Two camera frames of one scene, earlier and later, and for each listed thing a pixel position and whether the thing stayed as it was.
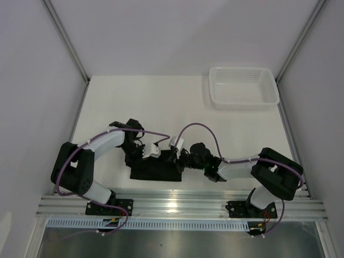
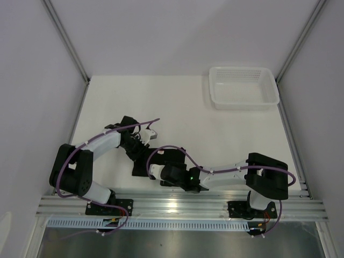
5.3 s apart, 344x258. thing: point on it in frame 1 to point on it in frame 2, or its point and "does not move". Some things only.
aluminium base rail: (181, 206) does not move
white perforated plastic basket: (243, 88) does not move
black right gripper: (183, 151) to (180, 166)
